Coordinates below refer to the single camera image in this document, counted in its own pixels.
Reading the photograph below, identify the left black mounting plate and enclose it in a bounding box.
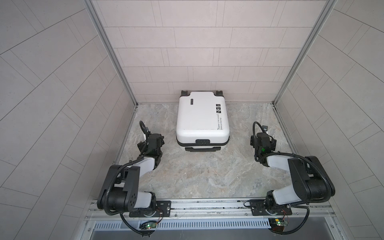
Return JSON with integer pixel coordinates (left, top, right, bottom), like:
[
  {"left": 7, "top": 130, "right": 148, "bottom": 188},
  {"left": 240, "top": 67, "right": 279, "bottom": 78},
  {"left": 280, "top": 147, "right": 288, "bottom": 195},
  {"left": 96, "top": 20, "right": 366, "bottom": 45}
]
[{"left": 129, "top": 201, "right": 172, "bottom": 218}]

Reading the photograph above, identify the right aluminium corner post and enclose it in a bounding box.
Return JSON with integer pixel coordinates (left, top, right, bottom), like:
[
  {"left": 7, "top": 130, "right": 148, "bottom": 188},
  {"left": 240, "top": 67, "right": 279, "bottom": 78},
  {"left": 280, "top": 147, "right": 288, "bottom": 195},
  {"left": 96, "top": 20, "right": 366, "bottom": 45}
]
[{"left": 273, "top": 0, "right": 337, "bottom": 106}]

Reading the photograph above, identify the aluminium corner post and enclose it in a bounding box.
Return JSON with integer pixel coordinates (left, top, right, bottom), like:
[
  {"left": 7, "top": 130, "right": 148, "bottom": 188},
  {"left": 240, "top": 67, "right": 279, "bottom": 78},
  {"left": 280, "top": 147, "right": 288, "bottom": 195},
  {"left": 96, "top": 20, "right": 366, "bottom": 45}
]
[
  {"left": 273, "top": 0, "right": 337, "bottom": 106},
  {"left": 84, "top": 0, "right": 138, "bottom": 107}
]

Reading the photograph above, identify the green circuit board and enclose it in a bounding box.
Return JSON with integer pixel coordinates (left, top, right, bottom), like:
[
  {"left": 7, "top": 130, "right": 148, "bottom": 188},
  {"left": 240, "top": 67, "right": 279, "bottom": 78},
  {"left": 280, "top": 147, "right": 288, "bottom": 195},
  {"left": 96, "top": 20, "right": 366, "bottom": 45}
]
[
  {"left": 140, "top": 221, "right": 158, "bottom": 230},
  {"left": 268, "top": 218, "right": 289, "bottom": 232}
]

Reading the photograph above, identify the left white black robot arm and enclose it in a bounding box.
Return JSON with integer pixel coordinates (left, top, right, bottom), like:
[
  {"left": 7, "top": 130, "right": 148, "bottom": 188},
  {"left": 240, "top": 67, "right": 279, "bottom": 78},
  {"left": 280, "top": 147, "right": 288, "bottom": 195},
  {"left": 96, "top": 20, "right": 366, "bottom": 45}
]
[{"left": 97, "top": 121, "right": 165, "bottom": 237}]

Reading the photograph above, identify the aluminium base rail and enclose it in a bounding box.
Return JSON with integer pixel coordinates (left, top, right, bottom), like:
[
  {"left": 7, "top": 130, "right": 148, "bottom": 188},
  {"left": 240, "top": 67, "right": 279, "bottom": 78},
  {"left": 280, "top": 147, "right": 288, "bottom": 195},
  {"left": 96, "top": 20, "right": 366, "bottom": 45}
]
[{"left": 74, "top": 198, "right": 347, "bottom": 240}]

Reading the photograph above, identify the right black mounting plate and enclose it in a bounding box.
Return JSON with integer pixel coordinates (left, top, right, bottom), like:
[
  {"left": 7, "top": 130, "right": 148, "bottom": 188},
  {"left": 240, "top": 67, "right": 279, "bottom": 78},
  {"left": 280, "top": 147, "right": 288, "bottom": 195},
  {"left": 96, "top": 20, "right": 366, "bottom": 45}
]
[{"left": 244, "top": 199, "right": 293, "bottom": 216}]

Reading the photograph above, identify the black mounting plate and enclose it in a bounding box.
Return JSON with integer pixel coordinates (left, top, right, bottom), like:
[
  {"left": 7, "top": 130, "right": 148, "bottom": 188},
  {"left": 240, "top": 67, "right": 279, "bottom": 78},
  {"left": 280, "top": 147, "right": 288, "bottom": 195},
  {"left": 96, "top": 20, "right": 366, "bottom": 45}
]
[
  {"left": 244, "top": 199, "right": 293, "bottom": 216},
  {"left": 129, "top": 201, "right": 172, "bottom": 218}
]

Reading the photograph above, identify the left green circuit board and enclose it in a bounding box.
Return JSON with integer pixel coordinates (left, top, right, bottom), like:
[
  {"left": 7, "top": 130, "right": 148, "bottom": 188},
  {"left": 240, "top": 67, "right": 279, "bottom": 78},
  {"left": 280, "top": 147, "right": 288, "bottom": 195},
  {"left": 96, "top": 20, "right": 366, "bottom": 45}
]
[{"left": 140, "top": 221, "right": 158, "bottom": 230}]

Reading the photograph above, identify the right green circuit board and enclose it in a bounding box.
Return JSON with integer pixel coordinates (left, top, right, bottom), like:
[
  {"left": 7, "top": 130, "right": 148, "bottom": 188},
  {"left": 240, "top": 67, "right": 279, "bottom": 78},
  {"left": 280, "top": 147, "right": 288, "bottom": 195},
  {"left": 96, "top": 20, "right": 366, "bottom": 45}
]
[{"left": 268, "top": 218, "right": 289, "bottom": 232}]

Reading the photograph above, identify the left aluminium corner post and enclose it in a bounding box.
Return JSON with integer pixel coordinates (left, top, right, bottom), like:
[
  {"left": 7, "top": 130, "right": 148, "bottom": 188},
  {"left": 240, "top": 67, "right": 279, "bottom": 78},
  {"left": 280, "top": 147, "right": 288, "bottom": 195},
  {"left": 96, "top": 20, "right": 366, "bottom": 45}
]
[{"left": 84, "top": 0, "right": 138, "bottom": 107}]

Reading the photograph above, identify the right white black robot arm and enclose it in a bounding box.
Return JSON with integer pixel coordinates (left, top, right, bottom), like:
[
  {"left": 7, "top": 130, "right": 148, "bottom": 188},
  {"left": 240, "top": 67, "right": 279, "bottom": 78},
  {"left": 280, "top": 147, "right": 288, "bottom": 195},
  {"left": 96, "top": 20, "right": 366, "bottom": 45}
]
[{"left": 247, "top": 122, "right": 336, "bottom": 235}]

